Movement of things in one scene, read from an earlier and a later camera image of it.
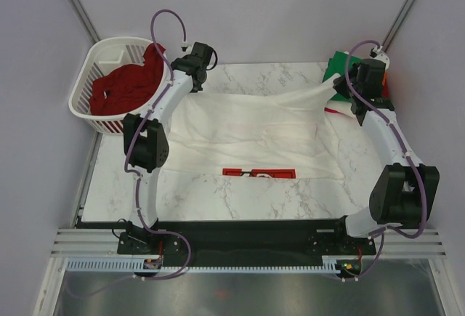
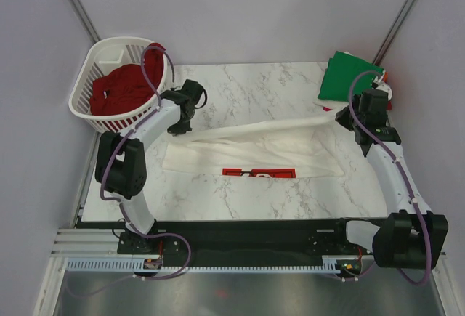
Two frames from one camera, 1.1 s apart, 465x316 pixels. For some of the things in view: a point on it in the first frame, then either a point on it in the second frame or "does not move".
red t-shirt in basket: x=123 y=87 does not move
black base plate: x=237 y=238 does not move
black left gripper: x=196 y=88 -> x=176 y=131
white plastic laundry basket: x=107 y=54 does not move
